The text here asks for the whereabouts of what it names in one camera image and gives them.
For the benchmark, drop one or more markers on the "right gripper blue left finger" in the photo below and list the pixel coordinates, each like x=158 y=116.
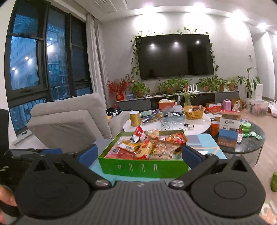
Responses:
x=87 y=154

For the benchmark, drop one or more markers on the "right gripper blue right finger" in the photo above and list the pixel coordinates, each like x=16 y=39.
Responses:
x=200 y=165

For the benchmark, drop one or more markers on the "orange cracker snack bag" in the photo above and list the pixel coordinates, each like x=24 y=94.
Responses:
x=177 y=138

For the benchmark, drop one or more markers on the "red round-cake snack bag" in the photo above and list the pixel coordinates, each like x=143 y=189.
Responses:
x=119 y=153

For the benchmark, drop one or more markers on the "yellow snack pack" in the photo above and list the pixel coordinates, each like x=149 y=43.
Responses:
x=128 y=146

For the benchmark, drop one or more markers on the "rice cracker pack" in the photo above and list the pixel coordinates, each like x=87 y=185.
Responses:
x=144 y=150

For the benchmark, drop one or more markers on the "red white small snack bag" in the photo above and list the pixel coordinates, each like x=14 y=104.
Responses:
x=138 y=135

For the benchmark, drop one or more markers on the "brown nut snack bag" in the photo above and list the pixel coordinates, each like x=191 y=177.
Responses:
x=165 y=151

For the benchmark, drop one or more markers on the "person's left hand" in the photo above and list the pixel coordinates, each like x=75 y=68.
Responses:
x=7 y=196

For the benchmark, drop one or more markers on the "green gift box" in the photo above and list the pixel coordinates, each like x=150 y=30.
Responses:
x=145 y=168

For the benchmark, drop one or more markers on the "white round coffee table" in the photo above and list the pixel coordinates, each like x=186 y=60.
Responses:
x=191 y=127

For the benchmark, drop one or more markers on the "orange cup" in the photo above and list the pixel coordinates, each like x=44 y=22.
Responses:
x=214 y=128

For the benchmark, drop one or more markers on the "grey sofa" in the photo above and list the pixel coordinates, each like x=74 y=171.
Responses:
x=74 y=123

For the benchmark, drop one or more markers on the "white blue carton box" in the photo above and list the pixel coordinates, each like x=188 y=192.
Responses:
x=229 y=128

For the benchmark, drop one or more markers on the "glass cup with spoon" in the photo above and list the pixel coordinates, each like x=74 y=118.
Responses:
x=166 y=124

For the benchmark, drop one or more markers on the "yellow woven basket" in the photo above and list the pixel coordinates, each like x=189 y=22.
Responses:
x=194 y=112

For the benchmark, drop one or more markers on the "blue grey tray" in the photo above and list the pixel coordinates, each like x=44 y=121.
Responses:
x=175 y=117

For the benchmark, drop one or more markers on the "dark round side table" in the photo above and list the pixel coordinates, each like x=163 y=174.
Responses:
x=250 y=147

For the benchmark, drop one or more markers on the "tv cabinet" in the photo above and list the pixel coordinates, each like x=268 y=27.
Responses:
x=152 y=102

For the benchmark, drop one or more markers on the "pink box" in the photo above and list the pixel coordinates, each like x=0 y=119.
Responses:
x=227 y=105

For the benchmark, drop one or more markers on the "orange tissue box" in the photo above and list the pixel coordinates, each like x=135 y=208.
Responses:
x=166 y=104

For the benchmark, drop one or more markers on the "yellow canister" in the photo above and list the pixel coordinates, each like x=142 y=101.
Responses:
x=135 y=118

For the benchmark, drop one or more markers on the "green slipper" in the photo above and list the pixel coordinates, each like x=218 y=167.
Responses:
x=273 y=184

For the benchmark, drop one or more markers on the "white curtain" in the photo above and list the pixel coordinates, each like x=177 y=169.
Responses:
x=96 y=58

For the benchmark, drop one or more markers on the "clear storage bin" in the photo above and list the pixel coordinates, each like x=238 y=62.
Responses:
x=258 y=107

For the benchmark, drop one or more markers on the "red flower arrangement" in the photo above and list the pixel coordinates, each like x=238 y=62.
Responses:
x=118 y=87

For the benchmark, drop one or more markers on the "white plastic bag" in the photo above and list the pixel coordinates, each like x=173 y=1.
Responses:
x=273 y=108

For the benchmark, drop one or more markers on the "tall leafy floor plant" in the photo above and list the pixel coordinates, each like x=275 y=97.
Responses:
x=249 y=83

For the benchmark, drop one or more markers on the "window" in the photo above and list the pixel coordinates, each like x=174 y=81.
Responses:
x=45 y=59

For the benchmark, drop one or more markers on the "wall television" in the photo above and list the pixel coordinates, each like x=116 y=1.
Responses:
x=174 y=55

